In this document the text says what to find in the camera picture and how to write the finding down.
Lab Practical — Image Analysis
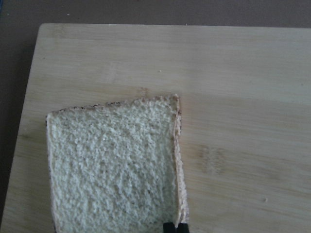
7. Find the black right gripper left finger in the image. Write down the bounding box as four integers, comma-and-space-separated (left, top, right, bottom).
162, 222, 175, 233

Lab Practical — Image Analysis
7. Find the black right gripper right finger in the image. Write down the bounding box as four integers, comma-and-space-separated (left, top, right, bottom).
176, 223, 190, 233

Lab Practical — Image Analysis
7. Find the bread slice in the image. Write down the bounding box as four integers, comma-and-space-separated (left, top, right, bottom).
46, 94, 189, 233

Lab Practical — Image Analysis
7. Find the wooden cutting board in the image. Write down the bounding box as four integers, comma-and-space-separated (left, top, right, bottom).
0, 24, 311, 233

